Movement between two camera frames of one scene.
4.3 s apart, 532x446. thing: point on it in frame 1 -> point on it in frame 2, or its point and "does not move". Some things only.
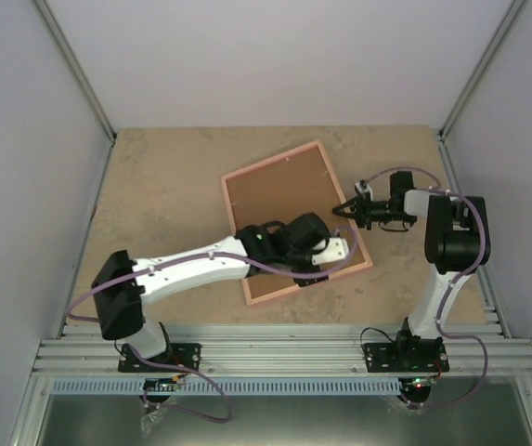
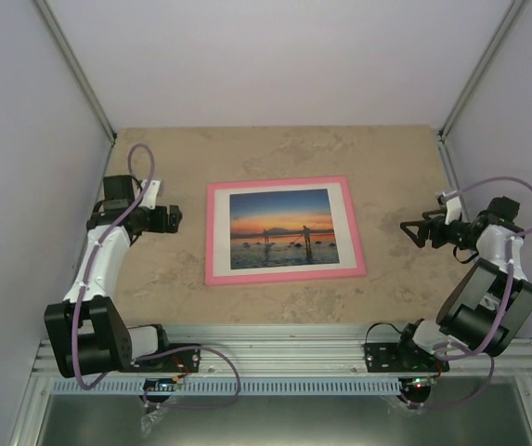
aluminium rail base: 290,350 does not move
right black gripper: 363,215 -> 425,229
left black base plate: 187,355 does not move
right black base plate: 406,358 does not move
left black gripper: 306,281 -> 174,220
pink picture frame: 266,296 -> 211,280
